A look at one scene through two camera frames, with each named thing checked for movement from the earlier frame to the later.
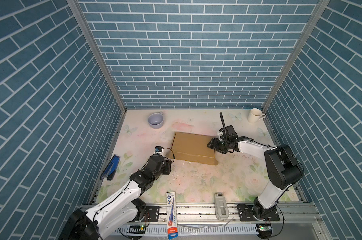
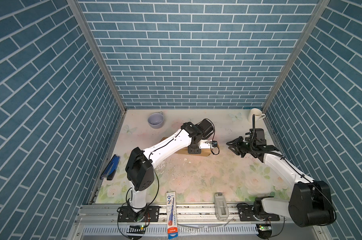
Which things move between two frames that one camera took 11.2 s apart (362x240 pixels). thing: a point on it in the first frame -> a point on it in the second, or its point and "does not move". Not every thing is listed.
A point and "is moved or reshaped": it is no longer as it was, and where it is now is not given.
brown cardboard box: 191,148 is moved or reshaped
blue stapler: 111,168 does not move
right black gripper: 214,144 -> 235,144
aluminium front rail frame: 197,222 does not move
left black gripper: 167,166 -> 194,151
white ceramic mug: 255,115 does not move
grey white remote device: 221,207 does not move
